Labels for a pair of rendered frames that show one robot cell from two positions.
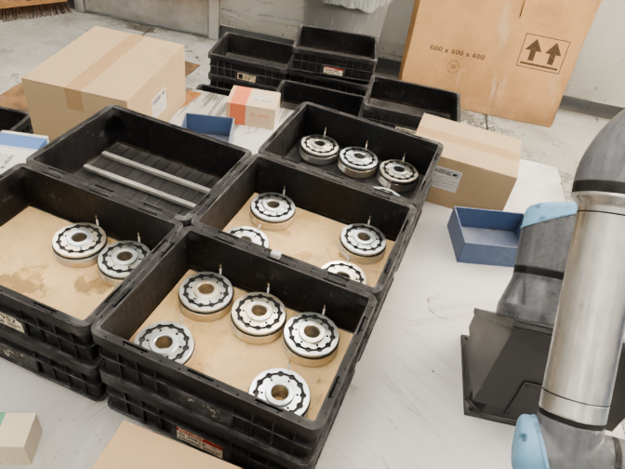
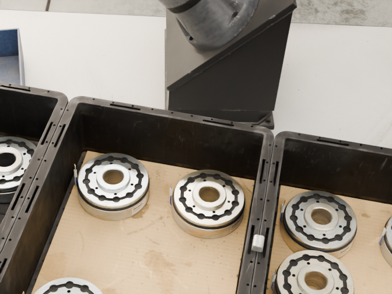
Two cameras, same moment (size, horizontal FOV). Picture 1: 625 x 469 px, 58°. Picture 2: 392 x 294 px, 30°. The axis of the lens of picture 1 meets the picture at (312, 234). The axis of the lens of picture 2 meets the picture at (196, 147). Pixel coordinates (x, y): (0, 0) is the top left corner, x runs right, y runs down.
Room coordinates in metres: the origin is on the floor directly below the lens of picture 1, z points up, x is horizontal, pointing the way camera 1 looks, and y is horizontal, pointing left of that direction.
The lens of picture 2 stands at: (0.93, 0.57, 1.67)
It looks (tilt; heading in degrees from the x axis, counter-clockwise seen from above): 47 degrees down; 261
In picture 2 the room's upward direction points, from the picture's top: 5 degrees clockwise
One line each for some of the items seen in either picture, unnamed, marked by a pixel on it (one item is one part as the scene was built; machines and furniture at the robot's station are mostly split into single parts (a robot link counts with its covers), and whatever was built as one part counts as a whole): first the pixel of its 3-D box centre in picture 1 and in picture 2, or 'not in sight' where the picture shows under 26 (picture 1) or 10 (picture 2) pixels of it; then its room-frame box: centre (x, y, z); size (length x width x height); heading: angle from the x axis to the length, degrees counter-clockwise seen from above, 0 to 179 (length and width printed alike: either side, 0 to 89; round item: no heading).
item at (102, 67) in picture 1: (113, 90); not in sight; (1.50, 0.67, 0.80); 0.40 x 0.30 x 0.20; 174
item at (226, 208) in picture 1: (306, 236); (140, 248); (0.91, 0.01, 0.87); 0.40 x 0.30 x 0.11; 74
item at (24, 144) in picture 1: (11, 167); not in sight; (1.12, 0.80, 0.75); 0.20 x 0.12 x 0.09; 3
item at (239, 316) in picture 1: (259, 313); (315, 283); (0.68, 0.07, 0.86); 0.10 x 0.10 x 0.01
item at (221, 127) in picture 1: (206, 141); not in sight; (1.40, 0.36, 0.74); 0.20 x 0.15 x 0.07; 7
